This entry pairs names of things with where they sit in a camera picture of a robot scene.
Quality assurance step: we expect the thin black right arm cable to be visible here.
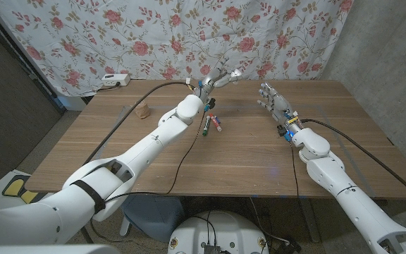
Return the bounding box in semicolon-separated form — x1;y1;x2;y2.
289;140;300;198

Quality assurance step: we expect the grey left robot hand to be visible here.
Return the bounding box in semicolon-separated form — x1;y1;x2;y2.
194;58;238;102

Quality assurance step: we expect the floral backdrop cloth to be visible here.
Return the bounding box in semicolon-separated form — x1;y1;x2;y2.
0;0;355;98

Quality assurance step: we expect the red Expo marker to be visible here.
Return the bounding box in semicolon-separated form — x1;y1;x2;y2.
209;113;223;133

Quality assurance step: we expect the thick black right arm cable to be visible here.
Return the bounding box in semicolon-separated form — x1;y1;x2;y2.
300;119;406;207

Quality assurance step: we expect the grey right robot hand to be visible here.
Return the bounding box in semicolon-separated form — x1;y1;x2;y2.
257;83;301;130

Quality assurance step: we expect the tan thread spool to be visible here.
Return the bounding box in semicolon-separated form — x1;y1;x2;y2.
135;101;152;120

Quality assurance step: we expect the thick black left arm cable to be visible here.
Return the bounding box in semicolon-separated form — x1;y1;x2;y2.
82;80;195;166

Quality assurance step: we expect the white yellow black floor mat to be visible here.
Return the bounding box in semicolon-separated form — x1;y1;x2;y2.
0;169;54;209

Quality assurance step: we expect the black power adapter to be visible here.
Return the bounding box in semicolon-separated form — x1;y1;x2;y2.
276;236;302;254

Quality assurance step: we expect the blue-grey bin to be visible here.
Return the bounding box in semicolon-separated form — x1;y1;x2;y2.
120;195;185;243

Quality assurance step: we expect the black frame bar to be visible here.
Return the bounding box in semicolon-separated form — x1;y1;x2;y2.
0;0;66;114

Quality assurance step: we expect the white power strip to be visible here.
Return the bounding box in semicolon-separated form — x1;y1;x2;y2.
101;73;132;87

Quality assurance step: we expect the white table leg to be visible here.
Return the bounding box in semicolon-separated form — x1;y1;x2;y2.
119;217;132;237

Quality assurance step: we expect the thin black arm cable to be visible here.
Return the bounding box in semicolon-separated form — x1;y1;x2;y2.
104;109;207;204
289;140;300;198

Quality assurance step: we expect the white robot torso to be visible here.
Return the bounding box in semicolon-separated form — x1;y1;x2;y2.
166;210;270;254

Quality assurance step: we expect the green dry-erase marker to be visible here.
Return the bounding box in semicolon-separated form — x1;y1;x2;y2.
202;115;211;138

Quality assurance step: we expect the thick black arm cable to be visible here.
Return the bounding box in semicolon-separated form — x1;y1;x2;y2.
82;80;195;166
300;119;406;207

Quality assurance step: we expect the grey table leg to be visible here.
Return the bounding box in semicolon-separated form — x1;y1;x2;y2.
300;197;322;243

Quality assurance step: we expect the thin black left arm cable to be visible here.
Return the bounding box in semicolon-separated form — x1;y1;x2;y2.
104;109;207;204

